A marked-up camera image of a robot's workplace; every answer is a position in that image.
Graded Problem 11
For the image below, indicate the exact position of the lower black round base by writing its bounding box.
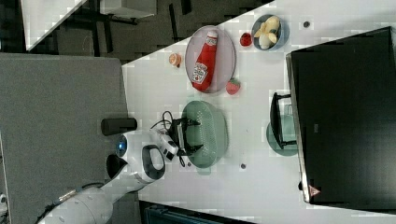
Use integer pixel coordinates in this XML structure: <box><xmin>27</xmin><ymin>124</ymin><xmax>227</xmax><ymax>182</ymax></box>
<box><xmin>106</xmin><ymin>154</ymin><xmax>127</xmax><ymax>178</ymax></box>

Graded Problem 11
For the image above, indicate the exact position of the blue metal frame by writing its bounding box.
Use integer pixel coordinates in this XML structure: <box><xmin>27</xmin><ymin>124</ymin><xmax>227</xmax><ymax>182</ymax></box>
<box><xmin>139</xmin><ymin>201</ymin><xmax>253</xmax><ymax>224</ymax></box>

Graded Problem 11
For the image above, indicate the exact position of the blue bowl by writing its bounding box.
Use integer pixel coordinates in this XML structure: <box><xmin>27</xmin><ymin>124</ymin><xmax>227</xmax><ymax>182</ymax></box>
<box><xmin>251</xmin><ymin>14</ymin><xmax>290</xmax><ymax>51</ymax></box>

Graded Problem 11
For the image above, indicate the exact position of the mint green plastic strainer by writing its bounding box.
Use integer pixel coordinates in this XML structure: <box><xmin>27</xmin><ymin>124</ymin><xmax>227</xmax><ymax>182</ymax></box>
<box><xmin>182</xmin><ymin>101</ymin><xmax>229</xmax><ymax>175</ymax></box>

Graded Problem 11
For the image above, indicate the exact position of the orange slice toy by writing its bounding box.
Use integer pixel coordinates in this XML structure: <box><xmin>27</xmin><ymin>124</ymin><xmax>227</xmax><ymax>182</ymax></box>
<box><xmin>169</xmin><ymin>53</ymin><xmax>181</xmax><ymax>67</ymax></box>

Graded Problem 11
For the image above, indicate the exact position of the large red strawberry toy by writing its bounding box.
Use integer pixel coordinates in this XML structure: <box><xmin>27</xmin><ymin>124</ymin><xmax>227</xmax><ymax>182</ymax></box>
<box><xmin>226</xmin><ymin>78</ymin><xmax>241</xmax><ymax>95</ymax></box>

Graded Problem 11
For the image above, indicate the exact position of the black silver toaster oven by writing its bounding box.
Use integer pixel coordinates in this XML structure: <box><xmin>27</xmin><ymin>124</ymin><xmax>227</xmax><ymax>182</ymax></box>
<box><xmin>270</xmin><ymin>27</ymin><xmax>396</xmax><ymax>213</ymax></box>

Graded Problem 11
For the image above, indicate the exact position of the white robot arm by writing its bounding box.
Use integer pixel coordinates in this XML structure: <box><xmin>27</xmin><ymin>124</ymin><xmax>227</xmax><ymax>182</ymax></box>
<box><xmin>35</xmin><ymin>118</ymin><xmax>201</xmax><ymax>224</ymax></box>

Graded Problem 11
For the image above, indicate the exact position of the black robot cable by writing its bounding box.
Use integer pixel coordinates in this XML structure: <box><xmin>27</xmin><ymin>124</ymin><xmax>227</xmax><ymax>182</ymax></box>
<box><xmin>150</xmin><ymin>110</ymin><xmax>176</xmax><ymax>131</ymax></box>

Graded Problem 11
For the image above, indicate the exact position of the peeled banana toy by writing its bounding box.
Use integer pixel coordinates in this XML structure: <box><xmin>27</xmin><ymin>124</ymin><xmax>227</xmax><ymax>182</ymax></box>
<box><xmin>254</xmin><ymin>16</ymin><xmax>280</xmax><ymax>49</ymax></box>

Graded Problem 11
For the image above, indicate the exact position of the small red strawberry toy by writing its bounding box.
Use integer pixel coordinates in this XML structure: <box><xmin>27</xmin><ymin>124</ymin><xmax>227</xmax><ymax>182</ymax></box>
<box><xmin>239</xmin><ymin>33</ymin><xmax>252</xmax><ymax>47</ymax></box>

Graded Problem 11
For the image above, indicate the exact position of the mint green plastic cup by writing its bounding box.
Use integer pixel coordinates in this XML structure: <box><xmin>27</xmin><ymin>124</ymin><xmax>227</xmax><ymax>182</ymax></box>
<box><xmin>266</xmin><ymin>105</ymin><xmax>298</xmax><ymax>157</ymax></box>

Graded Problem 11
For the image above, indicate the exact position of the upper black round base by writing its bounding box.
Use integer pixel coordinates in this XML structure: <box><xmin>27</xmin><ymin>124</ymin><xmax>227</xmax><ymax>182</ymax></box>
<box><xmin>101</xmin><ymin>118</ymin><xmax>137</xmax><ymax>136</ymax></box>

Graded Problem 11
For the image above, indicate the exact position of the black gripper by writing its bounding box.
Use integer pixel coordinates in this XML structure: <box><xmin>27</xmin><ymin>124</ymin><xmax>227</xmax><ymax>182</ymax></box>
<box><xmin>170</xmin><ymin>118</ymin><xmax>203</xmax><ymax>156</ymax></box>

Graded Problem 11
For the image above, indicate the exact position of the grey round plate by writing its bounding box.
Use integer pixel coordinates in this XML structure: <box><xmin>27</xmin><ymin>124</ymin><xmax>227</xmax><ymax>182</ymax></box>
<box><xmin>185</xmin><ymin>25</ymin><xmax>235</xmax><ymax>93</ymax></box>

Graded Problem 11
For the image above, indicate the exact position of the white background table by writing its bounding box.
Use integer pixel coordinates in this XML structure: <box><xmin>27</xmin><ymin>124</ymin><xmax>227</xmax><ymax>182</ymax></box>
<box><xmin>21</xmin><ymin>0</ymin><xmax>88</xmax><ymax>50</ymax></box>

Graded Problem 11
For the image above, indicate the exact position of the red plush ketchup bottle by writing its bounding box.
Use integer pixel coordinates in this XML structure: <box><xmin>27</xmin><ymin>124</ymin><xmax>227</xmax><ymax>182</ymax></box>
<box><xmin>191</xmin><ymin>31</ymin><xmax>218</xmax><ymax>91</ymax></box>

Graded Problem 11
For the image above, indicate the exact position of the black round base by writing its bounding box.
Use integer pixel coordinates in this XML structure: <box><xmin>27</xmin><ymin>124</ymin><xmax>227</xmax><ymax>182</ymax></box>
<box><xmin>101</xmin><ymin>118</ymin><xmax>137</xmax><ymax>136</ymax></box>
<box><xmin>106</xmin><ymin>154</ymin><xmax>127</xmax><ymax>178</ymax></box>

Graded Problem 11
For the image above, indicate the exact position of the grey partition panel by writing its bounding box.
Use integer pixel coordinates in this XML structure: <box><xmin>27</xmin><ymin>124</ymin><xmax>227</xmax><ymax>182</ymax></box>
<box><xmin>0</xmin><ymin>53</ymin><xmax>127</xmax><ymax>224</ymax></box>

